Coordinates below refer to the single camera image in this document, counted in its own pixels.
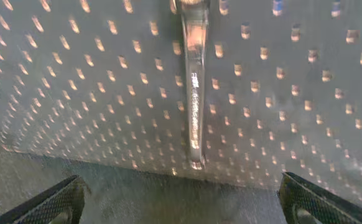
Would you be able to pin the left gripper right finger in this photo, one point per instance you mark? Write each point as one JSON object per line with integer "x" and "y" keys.
{"x": 308, "y": 199}

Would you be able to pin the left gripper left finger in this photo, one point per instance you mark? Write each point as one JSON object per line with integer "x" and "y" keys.
{"x": 59, "y": 202}

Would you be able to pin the black pegboard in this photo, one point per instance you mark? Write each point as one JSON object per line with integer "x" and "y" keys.
{"x": 75, "y": 77}

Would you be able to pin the wrench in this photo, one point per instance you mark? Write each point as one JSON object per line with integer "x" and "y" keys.
{"x": 195, "y": 93}

